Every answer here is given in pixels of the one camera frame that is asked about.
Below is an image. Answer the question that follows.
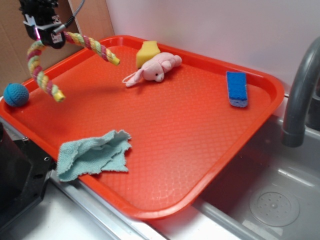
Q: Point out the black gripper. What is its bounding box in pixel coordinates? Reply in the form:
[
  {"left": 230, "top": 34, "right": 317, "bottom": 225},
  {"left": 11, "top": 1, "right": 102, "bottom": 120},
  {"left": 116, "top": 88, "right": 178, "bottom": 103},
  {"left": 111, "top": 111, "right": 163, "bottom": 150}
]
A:
[{"left": 19, "top": 0, "right": 66, "bottom": 49}]

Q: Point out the multicolored braided rope toy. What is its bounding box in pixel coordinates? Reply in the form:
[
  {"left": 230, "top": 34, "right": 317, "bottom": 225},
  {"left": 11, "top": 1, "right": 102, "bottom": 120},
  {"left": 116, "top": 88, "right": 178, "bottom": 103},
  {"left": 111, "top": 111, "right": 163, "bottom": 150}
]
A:
[{"left": 27, "top": 32, "right": 120, "bottom": 103}]

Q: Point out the blue textured ball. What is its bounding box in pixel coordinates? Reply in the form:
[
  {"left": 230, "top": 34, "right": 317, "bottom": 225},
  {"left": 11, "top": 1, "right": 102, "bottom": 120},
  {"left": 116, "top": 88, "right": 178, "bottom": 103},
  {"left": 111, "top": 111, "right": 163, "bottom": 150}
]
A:
[{"left": 3, "top": 83, "right": 29, "bottom": 107}]

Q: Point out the yellow sponge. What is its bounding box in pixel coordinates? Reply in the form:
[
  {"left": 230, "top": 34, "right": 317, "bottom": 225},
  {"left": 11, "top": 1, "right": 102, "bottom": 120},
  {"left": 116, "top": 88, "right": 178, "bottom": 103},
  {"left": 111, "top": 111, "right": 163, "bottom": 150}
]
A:
[{"left": 136, "top": 40, "right": 161, "bottom": 69}]

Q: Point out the pink plush bunny toy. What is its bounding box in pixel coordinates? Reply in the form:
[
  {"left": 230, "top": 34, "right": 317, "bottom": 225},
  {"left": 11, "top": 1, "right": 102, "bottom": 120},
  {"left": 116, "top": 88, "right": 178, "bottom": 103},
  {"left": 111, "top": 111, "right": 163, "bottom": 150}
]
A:
[{"left": 122, "top": 52, "right": 182, "bottom": 87}]

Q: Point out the teal microfiber cloth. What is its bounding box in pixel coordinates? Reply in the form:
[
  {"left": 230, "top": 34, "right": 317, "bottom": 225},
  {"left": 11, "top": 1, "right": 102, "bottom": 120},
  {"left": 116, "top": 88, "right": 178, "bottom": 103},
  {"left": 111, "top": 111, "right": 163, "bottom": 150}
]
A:
[{"left": 56, "top": 130, "right": 131, "bottom": 182}]

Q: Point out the orange plastic tray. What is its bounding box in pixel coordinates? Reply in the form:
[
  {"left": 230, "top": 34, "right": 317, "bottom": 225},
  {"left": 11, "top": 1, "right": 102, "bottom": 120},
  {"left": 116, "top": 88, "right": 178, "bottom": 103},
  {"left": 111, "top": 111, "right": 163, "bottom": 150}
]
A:
[{"left": 0, "top": 35, "right": 284, "bottom": 220}]

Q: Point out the blue sponge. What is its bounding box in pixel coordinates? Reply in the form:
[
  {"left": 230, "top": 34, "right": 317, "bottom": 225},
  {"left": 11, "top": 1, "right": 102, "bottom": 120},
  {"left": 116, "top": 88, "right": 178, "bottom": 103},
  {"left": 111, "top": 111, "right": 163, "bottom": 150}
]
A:
[{"left": 226, "top": 71, "right": 248, "bottom": 108}]

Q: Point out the gray faucet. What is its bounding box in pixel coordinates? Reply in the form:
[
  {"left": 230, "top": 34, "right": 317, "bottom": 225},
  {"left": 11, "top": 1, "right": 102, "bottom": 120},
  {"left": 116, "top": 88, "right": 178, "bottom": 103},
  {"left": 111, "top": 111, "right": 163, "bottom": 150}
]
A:
[{"left": 281, "top": 38, "right": 320, "bottom": 148}]

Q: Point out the gray toy sink basin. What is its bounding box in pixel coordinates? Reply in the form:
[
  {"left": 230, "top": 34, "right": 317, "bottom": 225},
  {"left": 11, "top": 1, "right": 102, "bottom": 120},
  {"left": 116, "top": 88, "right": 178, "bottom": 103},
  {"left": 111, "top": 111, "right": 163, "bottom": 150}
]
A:
[{"left": 194, "top": 116, "right": 320, "bottom": 240}]

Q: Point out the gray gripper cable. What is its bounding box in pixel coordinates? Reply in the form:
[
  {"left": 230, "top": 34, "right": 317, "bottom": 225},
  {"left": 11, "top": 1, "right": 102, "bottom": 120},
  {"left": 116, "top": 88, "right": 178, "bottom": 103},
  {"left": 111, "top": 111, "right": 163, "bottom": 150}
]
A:
[{"left": 51, "top": 0, "right": 86, "bottom": 35}]

